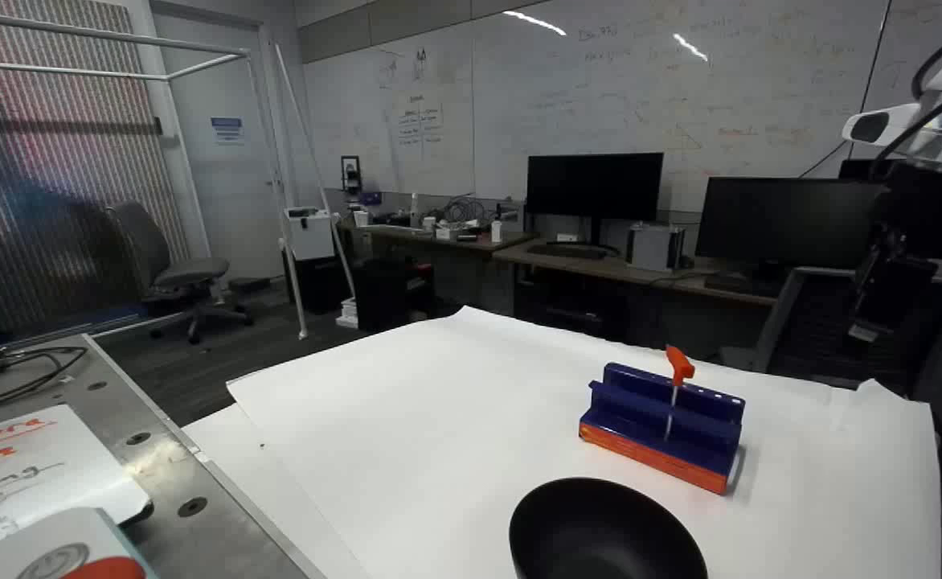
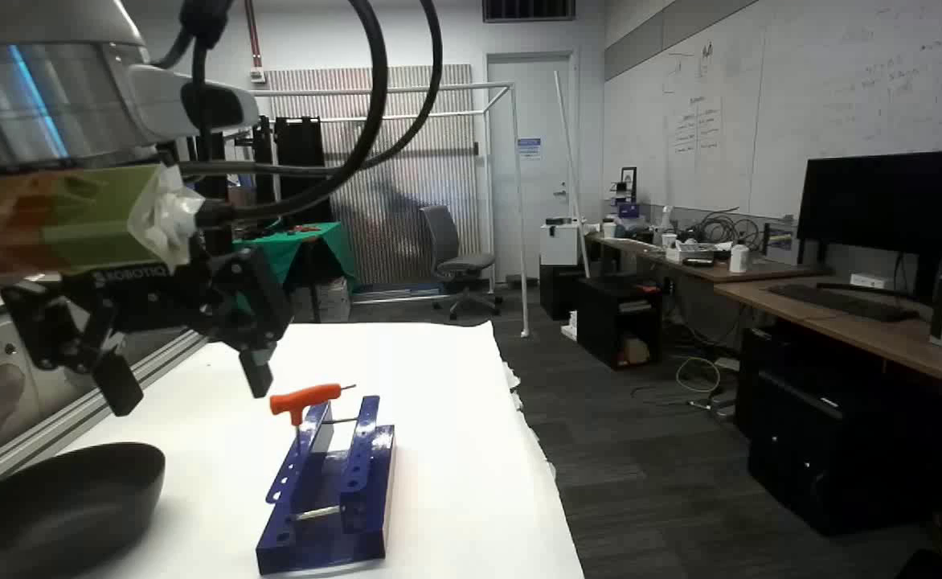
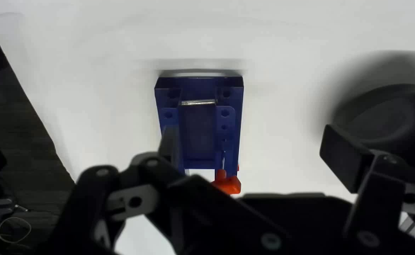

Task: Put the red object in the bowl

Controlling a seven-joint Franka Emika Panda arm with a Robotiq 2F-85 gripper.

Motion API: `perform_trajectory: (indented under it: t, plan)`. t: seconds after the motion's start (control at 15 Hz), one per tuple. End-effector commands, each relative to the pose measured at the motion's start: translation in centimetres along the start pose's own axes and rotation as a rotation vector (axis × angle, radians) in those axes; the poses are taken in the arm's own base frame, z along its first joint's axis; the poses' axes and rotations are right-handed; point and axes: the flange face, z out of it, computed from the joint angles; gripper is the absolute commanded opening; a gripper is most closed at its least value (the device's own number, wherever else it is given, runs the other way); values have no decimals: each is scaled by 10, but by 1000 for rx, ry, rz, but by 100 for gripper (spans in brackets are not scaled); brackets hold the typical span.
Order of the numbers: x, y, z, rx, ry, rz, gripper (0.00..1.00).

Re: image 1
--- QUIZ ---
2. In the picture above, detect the red-tipped thin tool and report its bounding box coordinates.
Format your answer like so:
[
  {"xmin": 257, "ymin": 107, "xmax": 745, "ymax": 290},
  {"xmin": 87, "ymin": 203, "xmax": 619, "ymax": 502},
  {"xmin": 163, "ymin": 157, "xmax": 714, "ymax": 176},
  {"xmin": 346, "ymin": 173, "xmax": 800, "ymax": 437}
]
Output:
[{"xmin": 663, "ymin": 344, "xmax": 694, "ymax": 441}]

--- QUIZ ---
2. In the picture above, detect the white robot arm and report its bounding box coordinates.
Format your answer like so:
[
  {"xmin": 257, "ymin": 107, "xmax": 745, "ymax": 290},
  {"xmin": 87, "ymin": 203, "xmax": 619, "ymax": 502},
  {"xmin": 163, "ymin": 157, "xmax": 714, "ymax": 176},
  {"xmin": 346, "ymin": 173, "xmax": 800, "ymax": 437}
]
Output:
[{"xmin": 844, "ymin": 46, "xmax": 942, "ymax": 260}]

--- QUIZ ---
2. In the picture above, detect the black bowl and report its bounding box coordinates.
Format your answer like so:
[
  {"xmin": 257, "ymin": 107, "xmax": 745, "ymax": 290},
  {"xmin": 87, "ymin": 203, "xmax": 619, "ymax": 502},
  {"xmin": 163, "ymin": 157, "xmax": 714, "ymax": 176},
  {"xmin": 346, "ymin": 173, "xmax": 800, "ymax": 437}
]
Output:
[{"xmin": 510, "ymin": 478, "xmax": 707, "ymax": 579}]

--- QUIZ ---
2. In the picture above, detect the wooden desk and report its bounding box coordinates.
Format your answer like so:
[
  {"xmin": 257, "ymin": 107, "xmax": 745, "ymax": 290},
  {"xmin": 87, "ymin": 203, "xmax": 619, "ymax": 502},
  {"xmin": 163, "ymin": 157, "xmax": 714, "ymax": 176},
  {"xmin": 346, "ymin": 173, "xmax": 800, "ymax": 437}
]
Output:
[{"xmin": 366, "ymin": 225, "xmax": 772, "ymax": 308}]

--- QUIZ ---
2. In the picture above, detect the white cart with bin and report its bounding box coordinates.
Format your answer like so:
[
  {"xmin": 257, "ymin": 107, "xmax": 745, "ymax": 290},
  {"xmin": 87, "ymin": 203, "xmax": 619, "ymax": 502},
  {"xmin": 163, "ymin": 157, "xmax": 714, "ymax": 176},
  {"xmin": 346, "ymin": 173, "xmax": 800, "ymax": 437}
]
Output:
[{"xmin": 284, "ymin": 204, "xmax": 357, "ymax": 333}]

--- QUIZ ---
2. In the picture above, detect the black monitor left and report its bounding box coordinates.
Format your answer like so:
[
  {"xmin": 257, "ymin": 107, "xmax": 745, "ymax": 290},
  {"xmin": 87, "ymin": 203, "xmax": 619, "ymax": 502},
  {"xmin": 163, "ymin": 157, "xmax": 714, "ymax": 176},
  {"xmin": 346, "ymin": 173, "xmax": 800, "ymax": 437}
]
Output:
[{"xmin": 523, "ymin": 150, "xmax": 663, "ymax": 227}]

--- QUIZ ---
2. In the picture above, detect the black monitor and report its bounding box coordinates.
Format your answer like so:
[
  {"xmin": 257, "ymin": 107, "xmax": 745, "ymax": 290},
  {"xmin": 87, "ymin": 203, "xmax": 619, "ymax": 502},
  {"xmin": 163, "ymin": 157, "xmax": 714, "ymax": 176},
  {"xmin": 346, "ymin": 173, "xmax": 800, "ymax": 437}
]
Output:
[
  {"xmin": 699, "ymin": 176, "xmax": 884, "ymax": 269},
  {"xmin": 523, "ymin": 150, "xmax": 663, "ymax": 227}
]

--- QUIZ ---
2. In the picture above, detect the white box on desk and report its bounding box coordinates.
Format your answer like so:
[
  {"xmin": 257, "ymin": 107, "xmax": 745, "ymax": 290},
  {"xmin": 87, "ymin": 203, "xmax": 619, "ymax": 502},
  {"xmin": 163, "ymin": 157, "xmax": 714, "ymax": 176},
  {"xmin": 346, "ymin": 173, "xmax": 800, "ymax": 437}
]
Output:
[{"xmin": 628, "ymin": 221, "xmax": 684, "ymax": 269}]

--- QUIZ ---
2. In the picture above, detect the blue and orange holder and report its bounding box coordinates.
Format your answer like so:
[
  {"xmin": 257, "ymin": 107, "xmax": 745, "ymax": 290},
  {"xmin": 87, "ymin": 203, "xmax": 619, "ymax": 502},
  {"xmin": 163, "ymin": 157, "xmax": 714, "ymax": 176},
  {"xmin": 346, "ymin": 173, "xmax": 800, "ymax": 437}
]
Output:
[{"xmin": 580, "ymin": 364, "xmax": 745, "ymax": 496}]

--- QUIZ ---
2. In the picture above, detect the black monitor right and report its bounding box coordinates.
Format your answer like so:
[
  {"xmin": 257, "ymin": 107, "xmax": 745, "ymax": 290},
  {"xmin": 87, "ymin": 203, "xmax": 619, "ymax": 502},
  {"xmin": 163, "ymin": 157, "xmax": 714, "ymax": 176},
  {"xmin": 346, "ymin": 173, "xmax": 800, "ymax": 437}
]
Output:
[{"xmin": 699, "ymin": 176, "xmax": 884, "ymax": 269}]

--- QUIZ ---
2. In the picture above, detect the grey office chair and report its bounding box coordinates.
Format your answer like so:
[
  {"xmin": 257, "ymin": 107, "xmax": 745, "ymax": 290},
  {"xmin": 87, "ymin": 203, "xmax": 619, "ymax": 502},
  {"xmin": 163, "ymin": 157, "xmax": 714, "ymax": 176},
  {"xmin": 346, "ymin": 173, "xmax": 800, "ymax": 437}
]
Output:
[{"xmin": 107, "ymin": 203, "xmax": 251, "ymax": 344}]

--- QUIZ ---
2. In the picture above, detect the black chair near table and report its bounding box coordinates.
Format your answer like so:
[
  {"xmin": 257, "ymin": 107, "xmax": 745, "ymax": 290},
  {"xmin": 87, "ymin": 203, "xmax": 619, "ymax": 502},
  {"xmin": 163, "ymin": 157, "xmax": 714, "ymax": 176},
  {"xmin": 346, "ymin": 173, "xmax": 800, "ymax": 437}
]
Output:
[{"xmin": 751, "ymin": 268, "xmax": 942, "ymax": 395}]

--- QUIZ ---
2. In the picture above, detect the white and red booklet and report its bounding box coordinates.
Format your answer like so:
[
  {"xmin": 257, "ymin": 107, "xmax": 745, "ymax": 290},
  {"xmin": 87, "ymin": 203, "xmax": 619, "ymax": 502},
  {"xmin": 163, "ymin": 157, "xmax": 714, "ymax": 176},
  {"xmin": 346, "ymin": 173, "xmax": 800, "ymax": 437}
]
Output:
[{"xmin": 0, "ymin": 507, "xmax": 161, "ymax": 579}]

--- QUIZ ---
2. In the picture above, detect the paper with red writing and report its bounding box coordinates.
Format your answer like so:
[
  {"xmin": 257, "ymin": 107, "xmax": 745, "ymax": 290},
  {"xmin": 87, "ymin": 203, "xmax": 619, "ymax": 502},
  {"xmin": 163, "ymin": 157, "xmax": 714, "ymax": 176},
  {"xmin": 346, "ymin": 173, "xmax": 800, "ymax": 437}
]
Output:
[{"xmin": 0, "ymin": 405, "xmax": 151, "ymax": 541}]

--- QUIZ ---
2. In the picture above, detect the black cable on table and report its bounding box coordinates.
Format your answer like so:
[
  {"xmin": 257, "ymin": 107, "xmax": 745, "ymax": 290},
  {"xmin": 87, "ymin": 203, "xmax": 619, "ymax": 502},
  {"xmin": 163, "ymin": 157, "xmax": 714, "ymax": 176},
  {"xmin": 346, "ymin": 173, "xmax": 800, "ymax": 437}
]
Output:
[{"xmin": 0, "ymin": 344, "xmax": 91, "ymax": 419}]

